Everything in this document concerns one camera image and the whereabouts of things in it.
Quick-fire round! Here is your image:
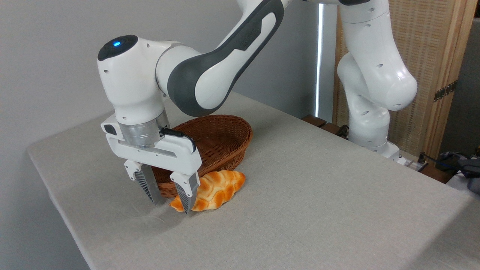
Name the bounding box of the dark grey blue bag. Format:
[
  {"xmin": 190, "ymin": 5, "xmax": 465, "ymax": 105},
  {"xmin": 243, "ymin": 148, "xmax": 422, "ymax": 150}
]
[{"xmin": 437, "ymin": 151, "xmax": 480, "ymax": 194}]

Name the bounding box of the white power strip with plug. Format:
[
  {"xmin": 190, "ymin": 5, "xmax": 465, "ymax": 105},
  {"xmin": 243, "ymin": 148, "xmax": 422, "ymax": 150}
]
[{"xmin": 397, "ymin": 152, "xmax": 429, "ymax": 172}]

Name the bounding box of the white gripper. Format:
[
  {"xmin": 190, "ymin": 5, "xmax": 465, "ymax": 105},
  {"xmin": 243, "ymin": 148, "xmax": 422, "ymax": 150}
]
[{"xmin": 100, "ymin": 114, "xmax": 202, "ymax": 215}]

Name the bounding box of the dark brown wooden board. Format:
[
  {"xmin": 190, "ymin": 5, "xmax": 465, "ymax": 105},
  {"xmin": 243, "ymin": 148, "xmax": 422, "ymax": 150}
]
[{"xmin": 301, "ymin": 114, "xmax": 349, "ymax": 139}]

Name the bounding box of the grey tablecloth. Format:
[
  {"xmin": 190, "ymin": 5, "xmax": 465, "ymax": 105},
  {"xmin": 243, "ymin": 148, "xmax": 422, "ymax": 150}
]
[{"xmin": 26, "ymin": 92, "xmax": 480, "ymax": 270}]

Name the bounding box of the long orange croissant bread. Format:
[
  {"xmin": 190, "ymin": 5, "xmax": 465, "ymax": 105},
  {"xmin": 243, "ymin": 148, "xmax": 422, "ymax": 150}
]
[{"xmin": 169, "ymin": 170, "xmax": 246, "ymax": 212}]

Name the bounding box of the brown wicker oval basket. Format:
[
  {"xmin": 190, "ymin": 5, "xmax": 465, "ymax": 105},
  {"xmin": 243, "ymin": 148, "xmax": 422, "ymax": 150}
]
[{"xmin": 152, "ymin": 114, "xmax": 253, "ymax": 198}]

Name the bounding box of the metal screen hinge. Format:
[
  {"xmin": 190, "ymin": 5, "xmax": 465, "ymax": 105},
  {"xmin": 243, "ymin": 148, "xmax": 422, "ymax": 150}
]
[{"xmin": 434, "ymin": 80, "xmax": 458, "ymax": 102}]

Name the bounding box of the vertical white light strip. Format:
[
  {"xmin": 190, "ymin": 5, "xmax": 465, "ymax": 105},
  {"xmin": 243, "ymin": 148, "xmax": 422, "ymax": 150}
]
[{"xmin": 315, "ymin": 3, "xmax": 324, "ymax": 117}]

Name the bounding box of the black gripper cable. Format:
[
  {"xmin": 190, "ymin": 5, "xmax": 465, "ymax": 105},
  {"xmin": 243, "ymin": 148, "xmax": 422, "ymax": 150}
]
[{"xmin": 160, "ymin": 128, "xmax": 197, "ymax": 153}]

